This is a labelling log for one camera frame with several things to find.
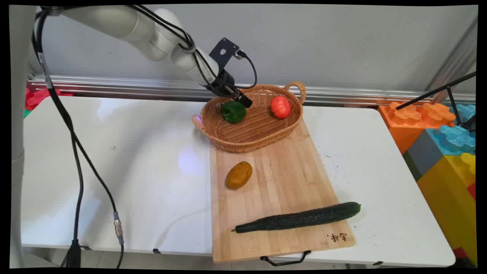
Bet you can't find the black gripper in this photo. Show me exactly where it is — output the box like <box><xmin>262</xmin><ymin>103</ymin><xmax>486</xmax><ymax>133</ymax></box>
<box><xmin>205</xmin><ymin>68</ymin><xmax>253</xmax><ymax>108</ymax></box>

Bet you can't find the brown potato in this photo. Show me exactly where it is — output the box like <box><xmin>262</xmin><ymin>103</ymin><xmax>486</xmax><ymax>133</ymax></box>
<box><xmin>226</xmin><ymin>161</ymin><xmax>253</xmax><ymax>190</ymax></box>

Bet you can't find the green bell pepper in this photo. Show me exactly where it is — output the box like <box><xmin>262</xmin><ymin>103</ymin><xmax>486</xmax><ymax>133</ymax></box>
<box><xmin>221</xmin><ymin>100</ymin><xmax>247</xmax><ymax>124</ymax></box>

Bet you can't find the woven wicker basket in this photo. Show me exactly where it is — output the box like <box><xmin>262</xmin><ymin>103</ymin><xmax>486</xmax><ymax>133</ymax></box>
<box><xmin>192</xmin><ymin>81</ymin><xmax>307</xmax><ymax>153</ymax></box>

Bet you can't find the red tomato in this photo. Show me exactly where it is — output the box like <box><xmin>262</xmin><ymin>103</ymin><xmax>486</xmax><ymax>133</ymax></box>
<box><xmin>270</xmin><ymin>96</ymin><xmax>291</xmax><ymax>119</ymax></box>

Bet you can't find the wooden cutting board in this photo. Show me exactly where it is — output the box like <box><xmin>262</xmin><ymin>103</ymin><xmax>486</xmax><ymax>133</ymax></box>
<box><xmin>209</xmin><ymin>118</ymin><xmax>356</xmax><ymax>266</ymax></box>

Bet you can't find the dark green cucumber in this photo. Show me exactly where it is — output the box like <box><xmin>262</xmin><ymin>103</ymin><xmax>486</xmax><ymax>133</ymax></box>
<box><xmin>231</xmin><ymin>202</ymin><xmax>361</xmax><ymax>234</ymax></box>

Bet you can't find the orange foam block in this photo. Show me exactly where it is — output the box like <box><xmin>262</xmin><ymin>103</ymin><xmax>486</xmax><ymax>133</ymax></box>
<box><xmin>377</xmin><ymin>101</ymin><xmax>456</xmax><ymax>155</ymax></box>

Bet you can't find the grey foam block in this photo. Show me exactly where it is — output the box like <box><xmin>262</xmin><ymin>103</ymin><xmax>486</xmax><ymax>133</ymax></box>
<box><xmin>403</xmin><ymin>129</ymin><xmax>444</xmax><ymax>182</ymax></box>

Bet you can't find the red foam piece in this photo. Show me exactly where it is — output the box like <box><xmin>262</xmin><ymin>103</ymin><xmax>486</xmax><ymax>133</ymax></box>
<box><xmin>25</xmin><ymin>87</ymin><xmax>73</xmax><ymax>112</ymax></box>

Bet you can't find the black tripod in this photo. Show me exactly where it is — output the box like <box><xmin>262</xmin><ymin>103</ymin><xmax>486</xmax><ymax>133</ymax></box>
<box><xmin>396</xmin><ymin>72</ymin><xmax>477</xmax><ymax>132</ymax></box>

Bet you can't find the slanted aluminium profile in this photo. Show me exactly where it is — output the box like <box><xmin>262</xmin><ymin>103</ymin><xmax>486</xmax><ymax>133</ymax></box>
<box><xmin>425</xmin><ymin>17</ymin><xmax>478</xmax><ymax>104</ymax></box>

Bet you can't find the blue foam block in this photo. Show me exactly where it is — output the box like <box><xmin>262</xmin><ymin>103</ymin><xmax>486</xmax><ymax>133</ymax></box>
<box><xmin>425</xmin><ymin>104</ymin><xmax>477</xmax><ymax>156</ymax></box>

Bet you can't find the black camera USB cable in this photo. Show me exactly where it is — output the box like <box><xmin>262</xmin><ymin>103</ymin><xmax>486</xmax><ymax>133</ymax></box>
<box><xmin>228</xmin><ymin>49</ymin><xmax>258</xmax><ymax>90</ymax></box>

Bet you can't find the dark grey camera mount plate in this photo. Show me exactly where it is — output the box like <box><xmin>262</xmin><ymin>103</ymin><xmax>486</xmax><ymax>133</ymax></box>
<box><xmin>208</xmin><ymin>37</ymin><xmax>241</xmax><ymax>70</ymax></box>

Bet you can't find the black cable bundle on arm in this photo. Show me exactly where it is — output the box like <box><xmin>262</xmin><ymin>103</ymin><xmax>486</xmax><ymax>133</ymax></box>
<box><xmin>129</xmin><ymin>5</ymin><xmax>219</xmax><ymax>89</ymax></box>

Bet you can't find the horizontal aluminium rail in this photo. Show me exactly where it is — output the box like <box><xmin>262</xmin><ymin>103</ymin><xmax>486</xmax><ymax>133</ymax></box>
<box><xmin>27</xmin><ymin>74</ymin><xmax>476</xmax><ymax>108</ymax></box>

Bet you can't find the black cable with metal connector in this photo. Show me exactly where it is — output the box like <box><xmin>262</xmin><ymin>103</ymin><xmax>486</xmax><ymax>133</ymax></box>
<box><xmin>57</xmin><ymin>95</ymin><xmax>125</xmax><ymax>269</ymax></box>

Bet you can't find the thick black hanging cable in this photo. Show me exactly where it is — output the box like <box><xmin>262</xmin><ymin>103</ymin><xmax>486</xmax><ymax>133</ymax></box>
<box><xmin>32</xmin><ymin>10</ymin><xmax>83</xmax><ymax>268</ymax></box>

